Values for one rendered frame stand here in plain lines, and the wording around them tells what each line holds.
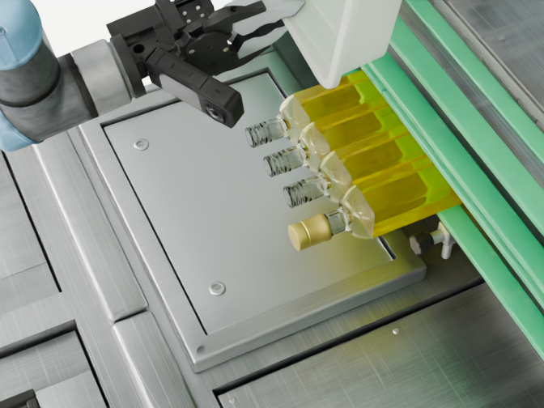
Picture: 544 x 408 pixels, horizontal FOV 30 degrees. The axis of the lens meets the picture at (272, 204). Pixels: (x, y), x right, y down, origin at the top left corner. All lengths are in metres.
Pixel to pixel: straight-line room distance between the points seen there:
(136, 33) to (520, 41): 0.46
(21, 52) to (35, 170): 0.56
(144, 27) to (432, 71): 0.35
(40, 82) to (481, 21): 0.55
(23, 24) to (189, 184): 0.54
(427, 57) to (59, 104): 0.45
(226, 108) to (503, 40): 0.38
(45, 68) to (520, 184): 0.52
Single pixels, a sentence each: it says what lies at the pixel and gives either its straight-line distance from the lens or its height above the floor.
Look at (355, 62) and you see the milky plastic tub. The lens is 1.07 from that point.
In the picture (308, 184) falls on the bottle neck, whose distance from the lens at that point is 1.27.
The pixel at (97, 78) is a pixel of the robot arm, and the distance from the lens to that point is 1.08.
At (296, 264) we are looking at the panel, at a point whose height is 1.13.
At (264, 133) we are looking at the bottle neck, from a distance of 1.34.
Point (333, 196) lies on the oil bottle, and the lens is 1.28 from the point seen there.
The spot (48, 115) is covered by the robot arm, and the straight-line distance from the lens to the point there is 1.08.
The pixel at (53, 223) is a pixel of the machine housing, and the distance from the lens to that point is 1.48.
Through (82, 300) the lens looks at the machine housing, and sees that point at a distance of 1.39.
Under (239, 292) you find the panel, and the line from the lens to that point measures 1.34.
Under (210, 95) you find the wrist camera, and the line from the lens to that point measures 1.06.
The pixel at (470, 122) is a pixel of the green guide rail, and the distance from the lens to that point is 1.19.
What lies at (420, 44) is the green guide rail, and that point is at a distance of 1.28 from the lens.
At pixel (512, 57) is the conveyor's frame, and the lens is 1.25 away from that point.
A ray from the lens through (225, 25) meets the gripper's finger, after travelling 1.09.
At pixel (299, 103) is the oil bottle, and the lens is 1.35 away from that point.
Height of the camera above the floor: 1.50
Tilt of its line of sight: 15 degrees down
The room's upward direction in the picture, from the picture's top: 111 degrees counter-clockwise
